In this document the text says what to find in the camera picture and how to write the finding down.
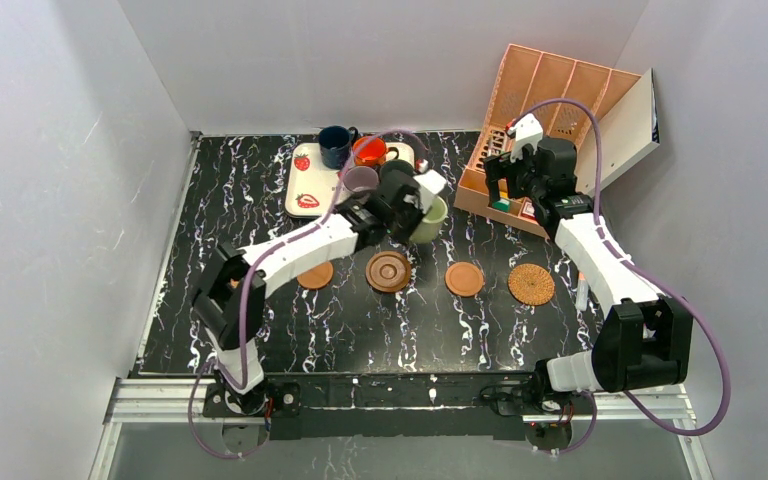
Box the light green mug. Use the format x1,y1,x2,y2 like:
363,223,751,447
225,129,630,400
409,197,448,244

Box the dark ringed wooden coaster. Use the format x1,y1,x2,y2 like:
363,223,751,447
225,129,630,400
365,251,412,293

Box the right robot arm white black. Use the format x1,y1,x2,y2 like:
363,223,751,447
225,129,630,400
483,137,693,392

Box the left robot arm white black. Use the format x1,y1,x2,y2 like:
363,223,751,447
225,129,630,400
191,169,447,395

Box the orange round coaster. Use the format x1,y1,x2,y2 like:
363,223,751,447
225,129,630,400
444,262,485,297

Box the smooth wooden coaster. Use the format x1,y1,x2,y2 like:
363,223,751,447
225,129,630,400
296,261,334,290

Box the woven rattan coaster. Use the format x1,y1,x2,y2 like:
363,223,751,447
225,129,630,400
508,264,555,306

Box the dark green mug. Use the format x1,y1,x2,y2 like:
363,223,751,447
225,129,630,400
378,159,415,184

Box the green yellow eraser block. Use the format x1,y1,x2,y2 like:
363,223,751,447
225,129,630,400
491,192,511,213

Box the lilac mug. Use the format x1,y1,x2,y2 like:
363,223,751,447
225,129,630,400
342,166,379,196

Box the orange mug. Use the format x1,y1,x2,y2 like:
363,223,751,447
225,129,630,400
352,136,400,168

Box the pink desk file organizer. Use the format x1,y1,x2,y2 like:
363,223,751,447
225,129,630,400
454,44,617,236

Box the white strawberry tray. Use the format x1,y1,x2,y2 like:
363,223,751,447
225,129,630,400
284,141,414,218

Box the navy blue mug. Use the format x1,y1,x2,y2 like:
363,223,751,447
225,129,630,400
318,125,360,170

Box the white binder folder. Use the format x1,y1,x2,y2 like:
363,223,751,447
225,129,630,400
595,69,660,189

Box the white marker pen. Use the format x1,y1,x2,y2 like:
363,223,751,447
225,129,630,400
575,273,590,312

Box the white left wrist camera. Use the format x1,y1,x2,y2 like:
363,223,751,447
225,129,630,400
413,169,448,214

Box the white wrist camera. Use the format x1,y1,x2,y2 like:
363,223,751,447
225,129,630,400
413,169,448,214
506,113,544,162

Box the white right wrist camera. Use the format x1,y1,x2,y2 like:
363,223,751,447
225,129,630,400
506,113,544,162

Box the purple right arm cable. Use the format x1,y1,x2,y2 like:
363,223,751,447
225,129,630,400
507,97,732,456

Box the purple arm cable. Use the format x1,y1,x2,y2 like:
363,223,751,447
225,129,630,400
187,128,433,462
507,97,732,456

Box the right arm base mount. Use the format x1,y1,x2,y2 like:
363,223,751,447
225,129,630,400
477,376,598,457

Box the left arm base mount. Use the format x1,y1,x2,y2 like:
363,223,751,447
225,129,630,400
201,381,300,458

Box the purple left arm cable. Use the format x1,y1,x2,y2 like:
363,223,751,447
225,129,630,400
187,128,433,462

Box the aluminium front rail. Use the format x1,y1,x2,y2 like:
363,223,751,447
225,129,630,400
89,373,713,480

